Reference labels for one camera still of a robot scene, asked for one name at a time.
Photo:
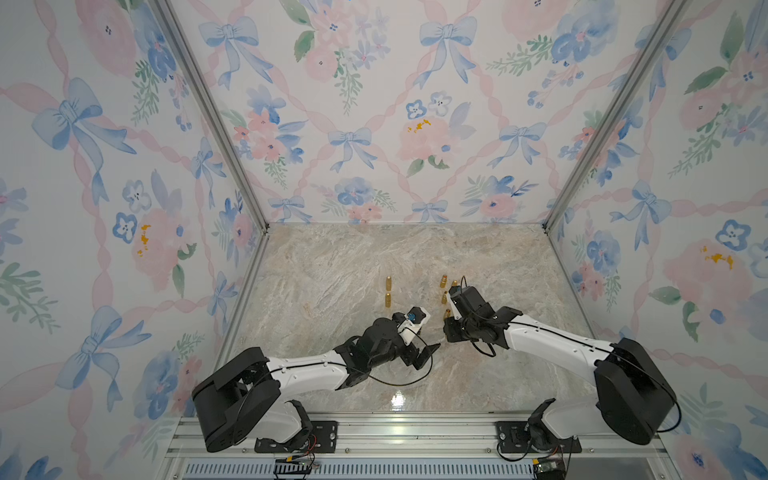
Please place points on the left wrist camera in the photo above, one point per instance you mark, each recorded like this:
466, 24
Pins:
412, 324

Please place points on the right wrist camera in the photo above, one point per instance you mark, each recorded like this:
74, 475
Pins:
466, 302

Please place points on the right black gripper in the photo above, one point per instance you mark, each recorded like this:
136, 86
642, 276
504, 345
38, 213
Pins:
448, 331

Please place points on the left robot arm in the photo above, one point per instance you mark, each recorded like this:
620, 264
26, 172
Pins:
254, 392

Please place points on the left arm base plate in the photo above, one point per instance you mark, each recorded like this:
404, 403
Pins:
320, 437

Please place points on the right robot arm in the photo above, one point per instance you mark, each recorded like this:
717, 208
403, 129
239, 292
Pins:
632, 398

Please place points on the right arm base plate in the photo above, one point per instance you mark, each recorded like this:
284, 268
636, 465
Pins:
520, 437

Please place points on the aluminium rail frame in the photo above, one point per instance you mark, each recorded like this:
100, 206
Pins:
416, 445

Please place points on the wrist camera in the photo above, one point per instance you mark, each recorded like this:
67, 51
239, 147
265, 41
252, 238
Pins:
412, 324
466, 302

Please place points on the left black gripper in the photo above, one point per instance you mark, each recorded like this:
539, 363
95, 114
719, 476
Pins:
421, 357

